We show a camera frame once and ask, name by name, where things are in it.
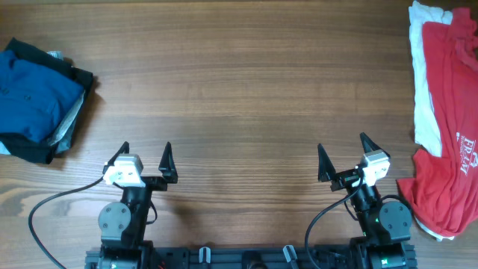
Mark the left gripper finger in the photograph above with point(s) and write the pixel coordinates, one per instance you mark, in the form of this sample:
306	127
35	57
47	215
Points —
167	166
124	149

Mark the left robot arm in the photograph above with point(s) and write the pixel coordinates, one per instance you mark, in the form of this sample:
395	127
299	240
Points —
123	224

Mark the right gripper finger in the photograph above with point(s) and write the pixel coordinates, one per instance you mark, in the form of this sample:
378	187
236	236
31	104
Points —
371	148
326	170

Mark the grey folded garment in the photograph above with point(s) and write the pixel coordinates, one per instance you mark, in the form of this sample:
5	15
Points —
63	133

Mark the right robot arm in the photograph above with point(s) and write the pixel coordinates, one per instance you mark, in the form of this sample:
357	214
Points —
385	221

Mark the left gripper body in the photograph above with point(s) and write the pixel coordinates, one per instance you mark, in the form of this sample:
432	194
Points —
150	181

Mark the red FRAM t-shirt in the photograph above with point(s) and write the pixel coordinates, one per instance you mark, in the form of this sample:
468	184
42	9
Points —
443	191

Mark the black folded garment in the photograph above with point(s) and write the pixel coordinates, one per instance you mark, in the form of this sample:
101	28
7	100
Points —
19	146

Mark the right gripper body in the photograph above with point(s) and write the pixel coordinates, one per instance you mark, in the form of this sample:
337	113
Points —
346	179

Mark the blue folded shirt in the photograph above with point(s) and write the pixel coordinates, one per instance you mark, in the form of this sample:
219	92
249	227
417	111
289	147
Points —
34	98

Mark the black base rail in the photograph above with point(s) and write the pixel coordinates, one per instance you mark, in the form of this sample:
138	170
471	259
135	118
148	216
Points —
325	256

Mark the white t-shirt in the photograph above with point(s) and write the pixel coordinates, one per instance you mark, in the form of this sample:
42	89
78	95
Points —
427	133

